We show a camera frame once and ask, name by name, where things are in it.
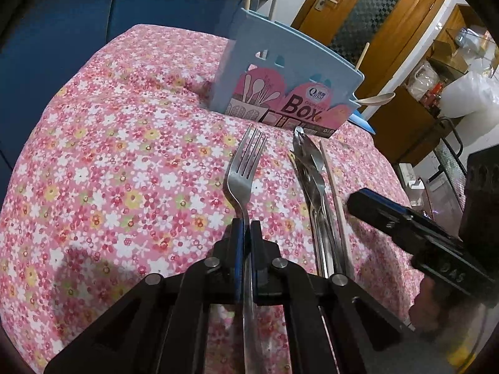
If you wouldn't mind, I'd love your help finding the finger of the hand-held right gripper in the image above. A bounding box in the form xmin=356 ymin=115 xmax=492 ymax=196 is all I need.
xmin=346 ymin=188 xmax=466 ymax=257

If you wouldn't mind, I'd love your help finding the wooden shelf unit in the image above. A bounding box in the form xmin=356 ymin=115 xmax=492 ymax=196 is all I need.
xmin=398 ymin=4 xmax=499 ymax=164

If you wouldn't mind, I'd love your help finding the wooden door with glass pane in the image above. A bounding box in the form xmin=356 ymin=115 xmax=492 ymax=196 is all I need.
xmin=290 ymin=0 xmax=449 ymax=125

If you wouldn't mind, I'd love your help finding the large white plastic bag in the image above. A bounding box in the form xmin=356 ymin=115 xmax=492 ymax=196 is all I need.
xmin=440 ymin=72 xmax=499 ymax=119

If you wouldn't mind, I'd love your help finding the black wire cart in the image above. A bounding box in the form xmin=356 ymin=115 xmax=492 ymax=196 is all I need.
xmin=425 ymin=117 xmax=468 ymax=219

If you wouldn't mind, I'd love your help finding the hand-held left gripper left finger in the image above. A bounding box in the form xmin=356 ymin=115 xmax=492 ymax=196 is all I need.
xmin=43 ymin=218 xmax=245 ymax=374

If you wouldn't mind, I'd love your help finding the pink floral tablecloth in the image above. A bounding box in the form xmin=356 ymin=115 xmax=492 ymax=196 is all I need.
xmin=0 ymin=23 xmax=425 ymax=374

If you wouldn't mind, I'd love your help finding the beige plastic spoon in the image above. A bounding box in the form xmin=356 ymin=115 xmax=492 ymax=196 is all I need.
xmin=353 ymin=93 xmax=396 ymax=107

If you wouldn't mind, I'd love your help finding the light blue utensil holder box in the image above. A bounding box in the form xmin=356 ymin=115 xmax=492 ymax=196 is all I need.
xmin=208 ymin=8 xmax=365 ymax=139

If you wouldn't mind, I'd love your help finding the pile of silver cutlery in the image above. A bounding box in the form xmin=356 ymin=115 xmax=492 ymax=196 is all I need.
xmin=293 ymin=127 xmax=337 ymax=278

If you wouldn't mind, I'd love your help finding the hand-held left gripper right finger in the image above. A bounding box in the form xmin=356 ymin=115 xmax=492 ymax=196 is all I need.
xmin=250 ymin=220 xmax=404 ymax=374

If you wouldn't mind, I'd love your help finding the person's right hand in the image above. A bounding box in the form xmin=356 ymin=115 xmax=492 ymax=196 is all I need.
xmin=409 ymin=276 xmax=443 ymax=333

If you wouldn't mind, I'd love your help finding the white charger box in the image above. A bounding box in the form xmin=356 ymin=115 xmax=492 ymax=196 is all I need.
xmin=395 ymin=161 xmax=427 ymax=207

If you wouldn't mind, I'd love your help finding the clear plastic bag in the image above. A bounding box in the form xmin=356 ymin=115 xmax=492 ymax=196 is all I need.
xmin=405 ymin=60 xmax=441 ymax=102

